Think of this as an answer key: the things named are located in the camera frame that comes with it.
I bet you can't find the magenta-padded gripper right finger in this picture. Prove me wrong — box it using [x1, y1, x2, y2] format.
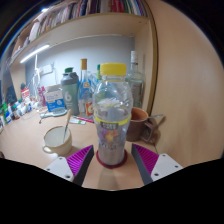
[130, 143, 184, 186]

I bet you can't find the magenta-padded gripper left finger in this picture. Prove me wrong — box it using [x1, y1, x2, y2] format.
[44, 143, 96, 187]

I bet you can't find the yellow-capped clear drink bottle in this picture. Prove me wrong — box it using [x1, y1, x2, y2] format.
[92, 62, 134, 167]

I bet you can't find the white ceramic mug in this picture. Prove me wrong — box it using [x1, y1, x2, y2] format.
[42, 125, 73, 157]

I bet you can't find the flat round red coaster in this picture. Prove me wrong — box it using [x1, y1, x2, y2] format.
[95, 148, 129, 169]

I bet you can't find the brown mug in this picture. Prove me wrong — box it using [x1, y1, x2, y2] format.
[125, 107, 158, 144]

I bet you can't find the blue and white box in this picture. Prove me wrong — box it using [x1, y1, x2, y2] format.
[44, 84, 66, 113]

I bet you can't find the grey shaker bottle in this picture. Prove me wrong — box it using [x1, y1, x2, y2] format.
[60, 67, 80, 117]

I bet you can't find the yellow-capped blue-label bottle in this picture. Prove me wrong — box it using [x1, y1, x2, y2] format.
[78, 58, 94, 117]

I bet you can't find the pink pouch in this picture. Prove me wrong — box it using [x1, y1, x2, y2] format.
[38, 85, 48, 108]

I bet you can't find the clear glass liquor bottle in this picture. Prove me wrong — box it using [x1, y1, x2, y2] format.
[125, 50, 147, 109]

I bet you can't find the red and white canister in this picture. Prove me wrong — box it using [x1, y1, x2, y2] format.
[20, 87, 32, 104]

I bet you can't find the slim green glass bottle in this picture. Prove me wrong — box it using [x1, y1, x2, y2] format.
[95, 64, 103, 83]

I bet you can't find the white desk lamp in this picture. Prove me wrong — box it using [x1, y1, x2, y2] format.
[31, 53, 46, 111]

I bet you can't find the under-shelf light strip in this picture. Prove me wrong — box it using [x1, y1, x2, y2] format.
[19, 43, 51, 64]

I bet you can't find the wooden shelf unit with books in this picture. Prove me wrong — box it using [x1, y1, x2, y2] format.
[8, 0, 158, 68]

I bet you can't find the light-handled spoon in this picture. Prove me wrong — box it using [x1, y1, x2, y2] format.
[63, 109, 73, 143]

